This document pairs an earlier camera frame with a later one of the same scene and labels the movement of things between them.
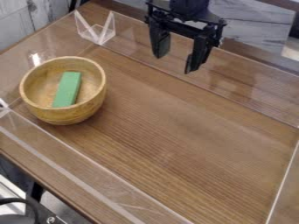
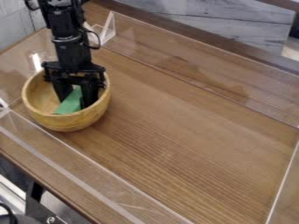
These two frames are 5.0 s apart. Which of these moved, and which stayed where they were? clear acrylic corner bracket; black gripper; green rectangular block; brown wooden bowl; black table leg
Moved: brown wooden bowl; green rectangular block; black gripper
Stayed: black table leg; clear acrylic corner bracket
